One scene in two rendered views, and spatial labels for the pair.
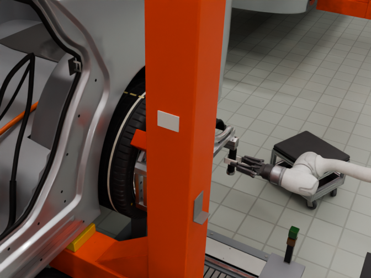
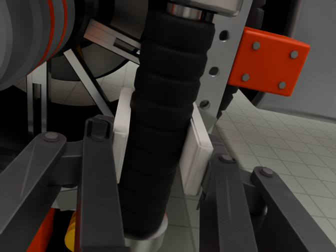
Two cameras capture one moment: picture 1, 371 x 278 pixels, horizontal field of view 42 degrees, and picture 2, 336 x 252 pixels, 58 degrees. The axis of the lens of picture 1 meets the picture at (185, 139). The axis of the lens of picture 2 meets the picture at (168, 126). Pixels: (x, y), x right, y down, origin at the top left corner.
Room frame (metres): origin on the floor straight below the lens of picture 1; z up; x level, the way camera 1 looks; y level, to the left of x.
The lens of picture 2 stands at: (1.78, -0.36, 0.90)
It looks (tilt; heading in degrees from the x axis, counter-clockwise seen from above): 23 degrees down; 53
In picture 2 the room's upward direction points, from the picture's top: 14 degrees clockwise
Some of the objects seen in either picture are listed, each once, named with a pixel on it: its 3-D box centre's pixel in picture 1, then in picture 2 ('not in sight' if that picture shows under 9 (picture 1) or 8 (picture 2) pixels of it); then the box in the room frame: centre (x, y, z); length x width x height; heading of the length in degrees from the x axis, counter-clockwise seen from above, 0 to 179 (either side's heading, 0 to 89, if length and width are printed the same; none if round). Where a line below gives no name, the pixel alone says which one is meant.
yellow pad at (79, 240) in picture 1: (72, 231); not in sight; (1.47, 0.47, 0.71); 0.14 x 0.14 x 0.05; 62
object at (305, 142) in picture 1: (307, 169); not in sight; (2.71, -0.87, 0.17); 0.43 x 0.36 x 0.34; 38
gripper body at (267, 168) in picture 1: (263, 170); not in sight; (1.80, -0.37, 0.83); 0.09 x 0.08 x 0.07; 62
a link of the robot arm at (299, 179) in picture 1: (301, 181); not in sight; (1.73, -0.54, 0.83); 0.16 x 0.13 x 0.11; 62
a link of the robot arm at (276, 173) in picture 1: (277, 175); not in sight; (1.77, -0.44, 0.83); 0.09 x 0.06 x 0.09; 152
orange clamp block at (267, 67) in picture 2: not in sight; (259, 59); (2.11, -0.08, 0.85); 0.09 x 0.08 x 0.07; 152
